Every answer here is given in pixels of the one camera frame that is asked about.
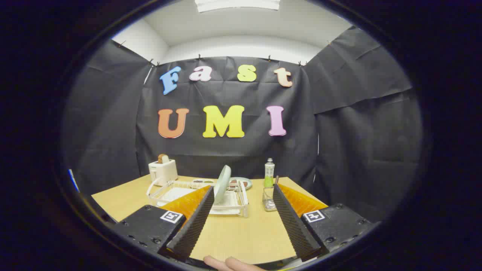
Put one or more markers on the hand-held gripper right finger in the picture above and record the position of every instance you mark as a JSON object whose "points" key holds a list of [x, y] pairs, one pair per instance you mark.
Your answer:
{"points": [[295, 226]]}

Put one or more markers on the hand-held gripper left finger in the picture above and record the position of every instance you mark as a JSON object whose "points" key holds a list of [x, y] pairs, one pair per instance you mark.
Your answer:
{"points": [[192, 229]]}

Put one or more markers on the light green plate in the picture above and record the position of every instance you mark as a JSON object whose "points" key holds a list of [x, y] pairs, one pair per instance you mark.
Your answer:
{"points": [[222, 184]]}

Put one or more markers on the small green plate with patties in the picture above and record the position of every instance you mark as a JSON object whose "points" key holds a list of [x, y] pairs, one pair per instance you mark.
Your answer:
{"points": [[247, 181]]}

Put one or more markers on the white divided grain tray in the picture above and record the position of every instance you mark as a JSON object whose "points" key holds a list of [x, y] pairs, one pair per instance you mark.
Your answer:
{"points": [[203, 181]]}

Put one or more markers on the green tea bottle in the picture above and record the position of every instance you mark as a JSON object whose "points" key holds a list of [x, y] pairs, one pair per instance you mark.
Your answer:
{"points": [[269, 173]]}

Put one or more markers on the white toaster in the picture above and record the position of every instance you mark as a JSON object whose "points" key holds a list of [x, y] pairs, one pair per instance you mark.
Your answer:
{"points": [[162, 171]]}

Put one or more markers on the toast slice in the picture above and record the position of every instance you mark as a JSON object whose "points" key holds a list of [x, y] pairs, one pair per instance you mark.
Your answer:
{"points": [[163, 158]]}

